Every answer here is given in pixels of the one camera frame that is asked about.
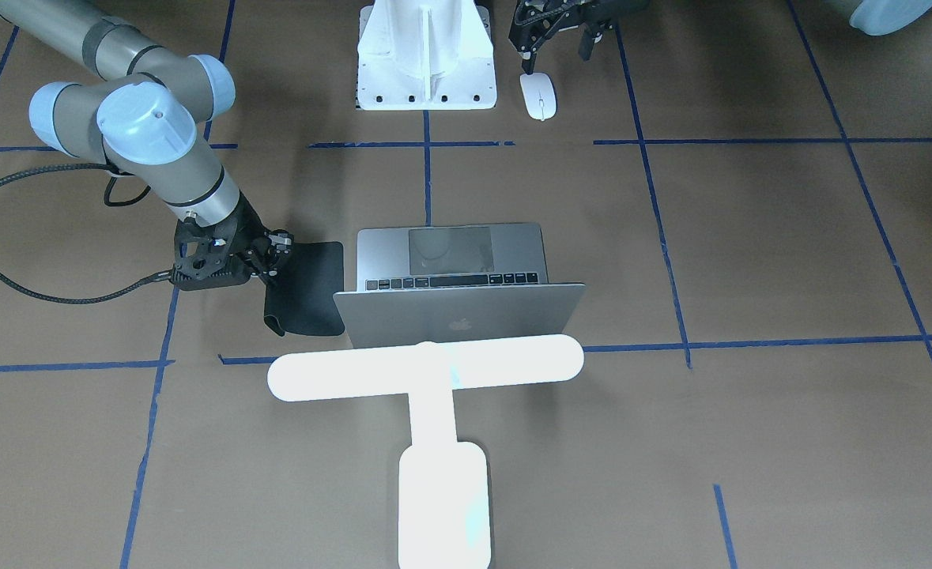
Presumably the blue tape line crosswise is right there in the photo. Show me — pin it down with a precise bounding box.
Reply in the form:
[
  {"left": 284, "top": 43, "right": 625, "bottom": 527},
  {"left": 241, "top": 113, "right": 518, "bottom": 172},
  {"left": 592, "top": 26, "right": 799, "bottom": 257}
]
[
  {"left": 0, "top": 333, "right": 932, "bottom": 372},
  {"left": 0, "top": 138, "right": 932, "bottom": 153}
]

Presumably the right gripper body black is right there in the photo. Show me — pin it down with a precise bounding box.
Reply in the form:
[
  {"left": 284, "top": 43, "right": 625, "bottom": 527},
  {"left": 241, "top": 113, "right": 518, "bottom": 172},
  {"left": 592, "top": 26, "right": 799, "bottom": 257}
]
[{"left": 170, "top": 195, "right": 268, "bottom": 291}]

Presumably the blue tape line crosswise near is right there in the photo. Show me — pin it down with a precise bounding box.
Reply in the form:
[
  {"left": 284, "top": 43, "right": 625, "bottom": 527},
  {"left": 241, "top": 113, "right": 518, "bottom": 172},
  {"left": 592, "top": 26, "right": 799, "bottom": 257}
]
[{"left": 0, "top": 138, "right": 932, "bottom": 153}]

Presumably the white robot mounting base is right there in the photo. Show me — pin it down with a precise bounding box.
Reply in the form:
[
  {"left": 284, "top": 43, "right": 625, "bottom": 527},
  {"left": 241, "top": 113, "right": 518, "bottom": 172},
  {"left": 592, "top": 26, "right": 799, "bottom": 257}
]
[{"left": 355, "top": 1, "right": 498, "bottom": 111}]

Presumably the black mouse pad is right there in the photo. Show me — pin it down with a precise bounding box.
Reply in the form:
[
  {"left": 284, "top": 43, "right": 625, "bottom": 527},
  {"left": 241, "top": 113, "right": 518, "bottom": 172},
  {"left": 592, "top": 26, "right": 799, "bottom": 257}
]
[{"left": 263, "top": 241, "right": 345, "bottom": 337}]

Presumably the white desk lamp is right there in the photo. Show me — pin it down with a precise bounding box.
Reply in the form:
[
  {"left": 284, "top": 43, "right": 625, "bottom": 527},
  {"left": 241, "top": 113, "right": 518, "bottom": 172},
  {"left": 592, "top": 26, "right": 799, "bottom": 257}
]
[{"left": 267, "top": 334, "right": 585, "bottom": 568}]

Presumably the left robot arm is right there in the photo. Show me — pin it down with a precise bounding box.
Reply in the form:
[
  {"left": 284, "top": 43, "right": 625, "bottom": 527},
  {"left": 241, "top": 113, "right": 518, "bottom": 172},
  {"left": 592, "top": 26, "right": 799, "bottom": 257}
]
[{"left": 508, "top": 1, "right": 932, "bottom": 77}]

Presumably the blue tape line crosswise far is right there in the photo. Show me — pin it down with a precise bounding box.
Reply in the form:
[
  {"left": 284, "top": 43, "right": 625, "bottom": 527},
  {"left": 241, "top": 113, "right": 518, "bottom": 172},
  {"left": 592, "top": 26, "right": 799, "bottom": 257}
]
[{"left": 0, "top": 333, "right": 932, "bottom": 372}]

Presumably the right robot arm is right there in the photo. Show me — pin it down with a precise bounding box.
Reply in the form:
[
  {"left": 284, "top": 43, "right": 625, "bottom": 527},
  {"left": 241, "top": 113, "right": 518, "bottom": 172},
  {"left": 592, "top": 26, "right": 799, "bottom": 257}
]
[{"left": 0, "top": 1, "right": 293, "bottom": 292}]

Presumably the white computer mouse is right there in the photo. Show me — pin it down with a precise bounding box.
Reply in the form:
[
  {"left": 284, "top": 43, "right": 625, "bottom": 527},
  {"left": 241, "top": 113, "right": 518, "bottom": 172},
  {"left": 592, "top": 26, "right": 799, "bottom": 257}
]
[{"left": 519, "top": 72, "right": 557, "bottom": 122}]

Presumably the grey laptop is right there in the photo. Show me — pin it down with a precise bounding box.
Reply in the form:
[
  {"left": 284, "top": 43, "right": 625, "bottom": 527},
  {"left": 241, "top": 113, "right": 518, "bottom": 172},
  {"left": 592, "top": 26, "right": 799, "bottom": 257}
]
[{"left": 334, "top": 223, "right": 586, "bottom": 349}]

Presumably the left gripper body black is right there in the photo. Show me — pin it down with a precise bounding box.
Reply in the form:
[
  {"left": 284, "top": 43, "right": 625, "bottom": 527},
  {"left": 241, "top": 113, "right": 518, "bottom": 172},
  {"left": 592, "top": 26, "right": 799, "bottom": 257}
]
[{"left": 513, "top": 1, "right": 640, "bottom": 35}]

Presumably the blue tape line lengthwise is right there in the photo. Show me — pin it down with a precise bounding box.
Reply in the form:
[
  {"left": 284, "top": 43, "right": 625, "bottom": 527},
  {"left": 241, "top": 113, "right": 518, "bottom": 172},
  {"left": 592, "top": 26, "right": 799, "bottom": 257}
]
[
  {"left": 615, "top": 28, "right": 739, "bottom": 568},
  {"left": 119, "top": 0, "right": 237, "bottom": 569}
]

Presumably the blue tape line centre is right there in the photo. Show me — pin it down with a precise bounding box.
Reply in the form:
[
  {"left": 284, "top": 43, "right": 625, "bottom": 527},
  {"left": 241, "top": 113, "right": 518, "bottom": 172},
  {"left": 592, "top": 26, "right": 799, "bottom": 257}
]
[{"left": 422, "top": 111, "right": 432, "bottom": 227}]

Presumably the black braided cable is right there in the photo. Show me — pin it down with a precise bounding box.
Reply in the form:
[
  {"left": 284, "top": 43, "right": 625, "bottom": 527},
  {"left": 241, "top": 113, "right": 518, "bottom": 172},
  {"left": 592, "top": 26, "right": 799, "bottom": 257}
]
[{"left": 0, "top": 162, "right": 175, "bottom": 305}]

